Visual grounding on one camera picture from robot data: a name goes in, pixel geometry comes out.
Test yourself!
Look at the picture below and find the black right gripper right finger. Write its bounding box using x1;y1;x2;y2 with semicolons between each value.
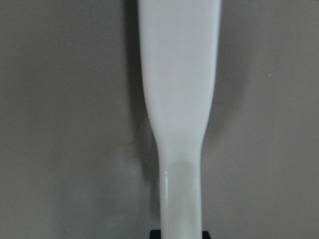
202;231;210;239

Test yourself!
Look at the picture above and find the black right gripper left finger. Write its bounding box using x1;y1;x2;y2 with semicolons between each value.
150;230;161;239

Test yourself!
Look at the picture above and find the white brush with dark bristles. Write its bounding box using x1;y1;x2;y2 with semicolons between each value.
138;0;222;239

